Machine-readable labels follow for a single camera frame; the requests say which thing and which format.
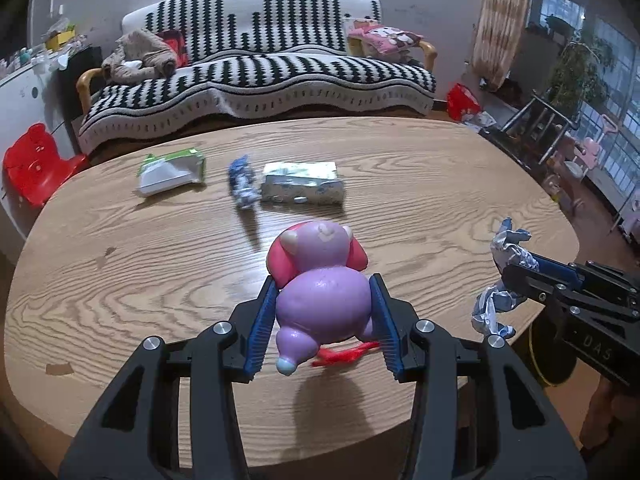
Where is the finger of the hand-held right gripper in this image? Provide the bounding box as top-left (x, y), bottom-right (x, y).
top-left (531, 254), bottom-right (640, 304)
top-left (501, 262), bottom-right (640, 322)

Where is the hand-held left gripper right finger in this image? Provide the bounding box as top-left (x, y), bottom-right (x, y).
top-left (369, 272), bottom-right (587, 480)

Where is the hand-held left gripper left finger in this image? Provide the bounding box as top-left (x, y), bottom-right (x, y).
top-left (59, 275), bottom-right (280, 480)

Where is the silver foil wrapper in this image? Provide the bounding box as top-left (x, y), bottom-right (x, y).
top-left (471, 217), bottom-right (540, 338)

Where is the black gold rimmed trash bin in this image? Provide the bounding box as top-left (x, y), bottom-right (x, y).
top-left (525, 305), bottom-right (588, 388)

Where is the red ribbon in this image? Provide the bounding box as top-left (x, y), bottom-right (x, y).
top-left (311, 341), bottom-right (381, 367)

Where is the purple pig toy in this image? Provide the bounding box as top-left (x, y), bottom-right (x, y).
top-left (265, 220), bottom-right (371, 377)

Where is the blue white candy wrapper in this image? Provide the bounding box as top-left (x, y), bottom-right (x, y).
top-left (227, 156), bottom-right (261, 211)

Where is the silver foil packet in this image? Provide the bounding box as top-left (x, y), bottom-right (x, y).
top-left (260, 160), bottom-right (347, 206)

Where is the green white tissue packet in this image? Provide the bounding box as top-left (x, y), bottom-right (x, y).
top-left (136, 147), bottom-right (207, 197)

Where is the person's right hand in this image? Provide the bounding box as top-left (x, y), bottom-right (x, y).
top-left (579, 374), bottom-right (640, 463)

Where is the pink tricycle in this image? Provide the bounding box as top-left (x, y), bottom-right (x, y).
top-left (545, 112), bottom-right (631, 211)

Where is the black chair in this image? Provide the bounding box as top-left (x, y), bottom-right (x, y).
top-left (480, 91), bottom-right (583, 181)

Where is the red bag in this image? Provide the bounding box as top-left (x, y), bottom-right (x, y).
top-left (446, 82), bottom-right (483, 121)

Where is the green potted plant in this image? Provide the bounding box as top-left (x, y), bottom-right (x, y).
top-left (542, 15), bottom-right (616, 126)

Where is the black white striped sofa cover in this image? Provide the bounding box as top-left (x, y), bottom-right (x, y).
top-left (77, 0), bottom-right (436, 156)

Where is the beige patterned curtain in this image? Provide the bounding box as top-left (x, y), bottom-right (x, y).
top-left (472, 0), bottom-right (532, 92)

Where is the pink cartoon cushion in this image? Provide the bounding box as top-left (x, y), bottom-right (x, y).
top-left (347, 25), bottom-right (425, 58)

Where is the red plastic chair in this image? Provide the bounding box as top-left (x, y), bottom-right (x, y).
top-left (2, 122), bottom-right (90, 208)

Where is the red cushion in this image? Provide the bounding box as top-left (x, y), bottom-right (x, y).
top-left (157, 30), bottom-right (190, 68)

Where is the wooden sofa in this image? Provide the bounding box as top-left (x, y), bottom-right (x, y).
top-left (76, 40), bottom-right (438, 116)

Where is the brown plush toy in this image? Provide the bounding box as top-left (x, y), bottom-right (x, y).
top-left (101, 30), bottom-right (177, 83)

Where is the cream cushion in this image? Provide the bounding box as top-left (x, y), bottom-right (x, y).
top-left (342, 16), bottom-right (381, 56)

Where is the black cabinet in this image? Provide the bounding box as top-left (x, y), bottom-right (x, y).
top-left (56, 45), bottom-right (103, 126)

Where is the white cabinet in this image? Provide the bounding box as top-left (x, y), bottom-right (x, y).
top-left (0, 50), bottom-right (83, 261)

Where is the yellow box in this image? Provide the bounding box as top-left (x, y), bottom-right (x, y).
top-left (45, 30), bottom-right (77, 51)

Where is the group of small bottles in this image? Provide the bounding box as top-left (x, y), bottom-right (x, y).
top-left (0, 45), bottom-right (48, 78)

